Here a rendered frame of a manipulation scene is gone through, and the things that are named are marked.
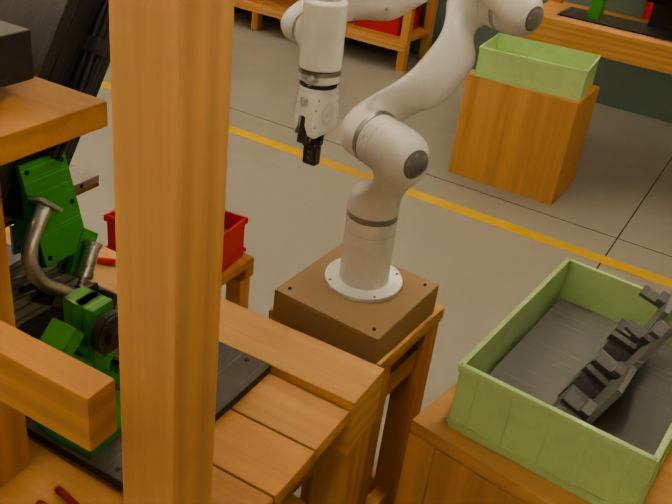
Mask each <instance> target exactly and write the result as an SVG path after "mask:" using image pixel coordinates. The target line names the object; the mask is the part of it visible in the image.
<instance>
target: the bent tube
mask: <svg viewBox="0 0 672 504"><path fill-rule="evenodd" d="M28 200H30V201H31V202H33V203H35V204H36V208H35V210H34V213H33V215H32V218H31V220H30V223H29V225H28V227H27V230H26V232H25V235H24V238H23V242H22V248H21V259H22V265H23V269H24V272H25V274H26V276H27V278H28V279H29V281H30V282H31V283H32V285H33V286H34V287H35V288H37V289H38V290H40V291H41V292H43V293H45V294H49V295H54V296H58V297H61V298H63V297H64V296H66V295H68V294H70V293H71V292H73V291H75V290H77V288H75V287H72V286H69V285H66V284H63V283H61V282H58V281H55V280H52V279H50V278H48V277H47V276H46V275H45V274H44V272H43V271H42V269H41V267H40V264H39V259H38V248H39V243H40V240H41V237H42V235H43V232H44V230H45V227H46V225H47V222H48V220H49V217H50V215H51V212H60V213H62V212H63V209H62V208H61V207H59V206H57V205H56V204H54V203H52V202H50V201H49V200H47V199H45V198H44V197H35V196H29V198H28Z"/></svg>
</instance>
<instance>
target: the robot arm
mask: <svg viewBox="0 0 672 504"><path fill-rule="evenodd" d="M427 1H429V0H299V1H298V2H296V3H295V4H293V5H292V6H291V7H289V8H288V9H287V10H286V12H285V13H284V14H283V16H282V18H281V30H282V32H283V34H284V36H285V37H286V38H287V39H288V40H290V41H291V42H293V43H294V44H296V45H298V46H299V65H298V70H297V71H298V76H297V77H298V79H299V83H300V87H299V91H298V96H297V101H296V107H295V115H294V132H295V133H297V134H298V136H297V142H299V143H302V144H303V145H304V148H303V159H302V161H303V163H306V164H309V165H312V166H316V165H318V164H319V162H320V153H321V145H322V144H323V139H324V135H325V134H326V133H327V132H329V131H331V130H333V129H334V128H335V127H336V126H337V121H338V107H339V88H338V83H339V82H340V78H341V69H342V60H343V51H344V42H345V33H346V24H347V22H349V21H357V20H372V21H391V20H394V19H397V18H399V17H401V16H403V15H404V14H406V13H408V12H409V11H411V10H413V9H415V8H416V7H418V6H420V5H422V4H423V3H425V2H427ZM543 16H544V5H543V2H542V0H447V3H446V14H445V21H444V25H443V28H442V31H441V33H440V35H439V37H438V38H437V40H436V41H435V43H434V44H433V45H432V47H431V48H430V49H429V50H428V51H427V53H426V54H425V55H424V56H423V58H422V59H421V60H420V61H419V62H418V63H417V64H416V66H415V67H414V68H413V69H411V70H410V71H409V72H408V73H407V74H406V75H404V76H403V77H402V78H400V79H399V80H398V81H396V82H394V83H393V84H391V85H389V86H388V87H386V88H384V89H382V90H380V91H379V92H377V93H375V94H373V95H372V96H370V97H368V98H366V99H365V100H363V101H362V102H360V103H359V104H357V105H356V106H355V107H353V108H352V109H351V110H350V111H349V112H348V114H347V115H346V116H345V118H344V119H343V122H342V124H341V128H340V138H341V141H342V144H343V146H344V148H345V149H346V150H347V151H348V152H349V153H350V154H351V155H352V156H354V157H355V158H357V159H358V160H360V161H361V162H362V163H364V164H365V165H367V166H368V167H370V168H371V169H372V170H373V174H374V178H373V179H363V180H361V181H359V182H357V183H356V184H355V185H354V186H353V187H352V188H351V190H350V193H349V197H348V203H347V212H346V220H345V228H344V237H343V246H342V254H341V258H339V259H336V260H334V261H333V262H331V263H330V264H329V265H328V266H327V268H326V270H325V276H324V278H325V282H326V284H327V286H328V287H329V288H330V289H331V290H332V291H333V292H334V293H336V294H338V295H339V296H341V297H343V298H346V299H349V300H352V301H356V302H363V303H376V302H382V301H386V300H389V299H391V298H393V297H395V296H396V295H397V294H398V293H399V292H400V291H401V288H402V284H403V279H402V276H401V274H400V272H399V271H398V270H397V269H396V268H395V267H394V266H392V265H391V260H392V254H393V247H394V241H395V235H396V228H397V222H398V215H399V209H400V203H401V200H402V197H403V195H404V194H405V193H406V191H407V190H408V189H409V188H410V187H411V186H413V185H414V184H415V183H417V182H418V181H419V180H420V179H421V178H422V177H423V176H424V175H425V173H426V172H427V170H428V166H429V161H430V154H429V148H428V145H427V143H426V141H425V139H424V138H423V137H422V136H421V135H420V134H419V133H418V132H416V131H415V130H414V129H412V128H411V127H409V126H407V125H406V124H404V123H403V122H402V121H403V120H405V119H406V118H408V117H410V116H411V115H413V114H416V113H418V112H421V111H424V110H427V109H430V108H433V107H435V106H437V105H438V104H440V103H441V102H443V101H444V100H445V99H446V98H447V97H448V96H449V95H451V93H452V92H453V91H454V90H455V89H456V88H457V87H458V86H459V85H460V83H461V82H462V81H463V80H464V79H465V77H466V76H467V75H468V74H469V72H470V71H471V69H472V67H473V65H474V63H475V54H476V53H475V46H474V35H475V33H476V31H477V30H478V29H479V28H480V27H482V26H484V25H486V26H488V27H490V28H493V29H495V30H497V31H500V32H502V33H504V34H507V35H511V36H516V37H522V36H526V35H529V34H531V33H533V32H534V31H535V30H536V29H537V28H538V27H539V26H540V24H541V22H542V20H543Z"/></svg>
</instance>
